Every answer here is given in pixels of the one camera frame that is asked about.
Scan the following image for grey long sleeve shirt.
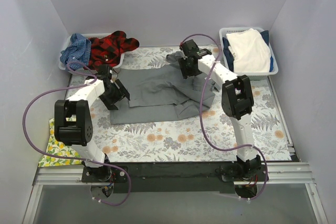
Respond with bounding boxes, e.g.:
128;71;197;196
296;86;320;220
110;51;219;124

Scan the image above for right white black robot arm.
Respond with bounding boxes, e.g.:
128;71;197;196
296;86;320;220
178;39;264;181

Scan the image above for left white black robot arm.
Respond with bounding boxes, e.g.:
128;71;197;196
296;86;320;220
54;65;130;182

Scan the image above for red black plaid shirt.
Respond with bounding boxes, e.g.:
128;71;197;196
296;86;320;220
88;30;140;70

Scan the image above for dark blue folded garment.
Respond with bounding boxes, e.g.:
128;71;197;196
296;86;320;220
222;29;275;72

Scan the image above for blue checked shirt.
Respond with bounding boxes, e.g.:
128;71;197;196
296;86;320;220
60;33;91;70

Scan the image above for left white plastic basket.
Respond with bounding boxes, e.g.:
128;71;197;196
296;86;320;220
58;33;125;73

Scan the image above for white folded shirt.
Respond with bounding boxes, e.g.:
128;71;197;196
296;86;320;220
225;28;272;73

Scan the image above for lemon print cloth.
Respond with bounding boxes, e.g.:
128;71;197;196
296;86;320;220
38;118;81;168

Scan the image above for floral patterned table mat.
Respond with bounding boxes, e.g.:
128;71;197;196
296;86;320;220
59;46;292;163

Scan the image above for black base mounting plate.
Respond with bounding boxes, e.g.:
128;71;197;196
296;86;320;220
81;162;268;194

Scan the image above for aluminium frame rail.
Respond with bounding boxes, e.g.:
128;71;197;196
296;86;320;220
23;162;328;223

